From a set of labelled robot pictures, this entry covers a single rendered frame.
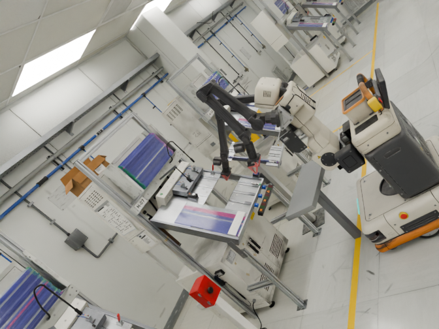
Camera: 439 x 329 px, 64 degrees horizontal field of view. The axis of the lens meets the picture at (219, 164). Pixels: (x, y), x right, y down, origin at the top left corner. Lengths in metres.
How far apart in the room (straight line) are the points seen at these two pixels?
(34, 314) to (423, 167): 2.28
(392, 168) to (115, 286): 3.02
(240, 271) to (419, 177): 1.44
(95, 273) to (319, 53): 5.22
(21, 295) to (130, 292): 2.06
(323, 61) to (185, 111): 3.77
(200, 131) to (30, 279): 2.33
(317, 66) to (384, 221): 4.99
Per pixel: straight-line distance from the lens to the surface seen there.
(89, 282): 4.05
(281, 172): 3.89
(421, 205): 2.38
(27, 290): 2.31
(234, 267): 2.85
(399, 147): 2.19
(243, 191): 2.89
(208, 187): 2.96
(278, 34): 7.01
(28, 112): 4.66
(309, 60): 7.06
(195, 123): 3.88
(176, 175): 3.02
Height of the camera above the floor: 1.65
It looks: 11 degrees down
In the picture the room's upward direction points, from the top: 46 degrees counter-clockwise
